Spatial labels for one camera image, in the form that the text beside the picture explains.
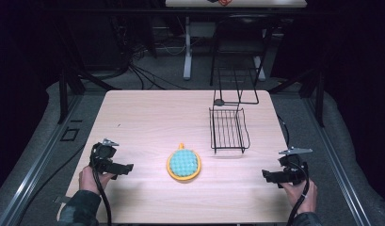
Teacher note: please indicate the grey table bracket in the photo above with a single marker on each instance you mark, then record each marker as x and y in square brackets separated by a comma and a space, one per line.
[62, 199]

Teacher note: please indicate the person's left hand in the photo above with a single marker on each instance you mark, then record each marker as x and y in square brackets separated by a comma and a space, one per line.
[90, 181]

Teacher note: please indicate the aluminium floor rail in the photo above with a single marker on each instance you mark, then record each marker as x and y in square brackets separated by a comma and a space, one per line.
[39, 163]
[340, 169]

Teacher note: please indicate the black frame post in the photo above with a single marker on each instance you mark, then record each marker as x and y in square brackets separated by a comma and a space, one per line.
[320, 100]
[62, 97]

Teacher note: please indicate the person's right hand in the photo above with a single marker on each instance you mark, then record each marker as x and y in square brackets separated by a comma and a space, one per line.
[301, 196]

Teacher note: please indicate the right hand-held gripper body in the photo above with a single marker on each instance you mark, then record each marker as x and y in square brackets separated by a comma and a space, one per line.
[294, 168]

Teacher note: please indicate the black chair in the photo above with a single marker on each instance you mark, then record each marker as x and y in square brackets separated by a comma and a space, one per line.
[240, 40]

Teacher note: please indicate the teal sponge with yellow rim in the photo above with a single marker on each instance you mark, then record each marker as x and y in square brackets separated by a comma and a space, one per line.
[184, 163]

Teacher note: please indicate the white desk with white legs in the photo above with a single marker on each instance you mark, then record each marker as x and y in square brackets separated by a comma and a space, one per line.
[237, 3]

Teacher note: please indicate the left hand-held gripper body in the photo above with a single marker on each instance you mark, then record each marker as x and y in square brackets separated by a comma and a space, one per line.
[103, 153]

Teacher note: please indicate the orange object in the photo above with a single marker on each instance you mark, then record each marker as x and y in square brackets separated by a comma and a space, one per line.
[225, 2]

